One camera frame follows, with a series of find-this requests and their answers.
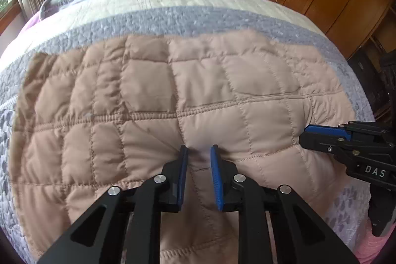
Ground open wooden shelf unit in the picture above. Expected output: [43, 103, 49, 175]
[368, 4, 396, 55]

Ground black chair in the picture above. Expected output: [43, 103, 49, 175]
[346, 48, 396, 123]

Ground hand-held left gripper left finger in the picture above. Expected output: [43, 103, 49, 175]
[37, 145, 189, 264]

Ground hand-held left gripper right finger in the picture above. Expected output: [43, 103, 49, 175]
[210, 145, 359, 264]

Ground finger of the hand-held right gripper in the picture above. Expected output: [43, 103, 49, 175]
[299, 132, 357, 164]
[304, 121, 391, 141]

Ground tan quilted jacket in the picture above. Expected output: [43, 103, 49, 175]
[9, 29, 356, 264]

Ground grey patterned quilted bedspread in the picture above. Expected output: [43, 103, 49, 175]
[0, 0, 377, 264]

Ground large wooden framed window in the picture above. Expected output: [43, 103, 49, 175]
[0, 0, 21, 33]

